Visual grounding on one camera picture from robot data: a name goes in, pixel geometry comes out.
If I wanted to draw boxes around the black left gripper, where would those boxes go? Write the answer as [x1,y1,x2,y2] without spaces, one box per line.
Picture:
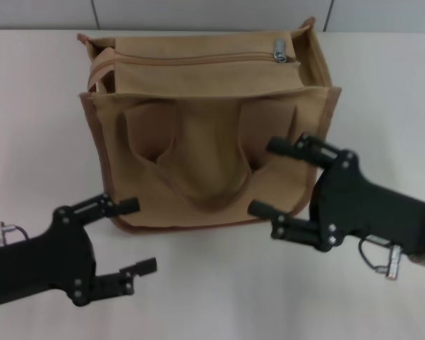
[0,193,159,307]

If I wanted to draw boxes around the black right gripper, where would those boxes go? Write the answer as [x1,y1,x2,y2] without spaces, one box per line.
[248,132,425,256]

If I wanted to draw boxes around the khaki canvas food bag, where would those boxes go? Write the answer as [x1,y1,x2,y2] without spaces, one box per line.
[76,16,342,234]

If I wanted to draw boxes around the silver metal zipper pull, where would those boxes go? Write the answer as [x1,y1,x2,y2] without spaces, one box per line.
[273,38,288,64]

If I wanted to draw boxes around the left gripper cable silver plug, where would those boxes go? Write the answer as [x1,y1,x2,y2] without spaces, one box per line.
[0,221,31,245]

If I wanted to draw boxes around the right gripper cable silver plugs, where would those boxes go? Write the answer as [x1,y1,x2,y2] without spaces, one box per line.
[357,235,403,283]

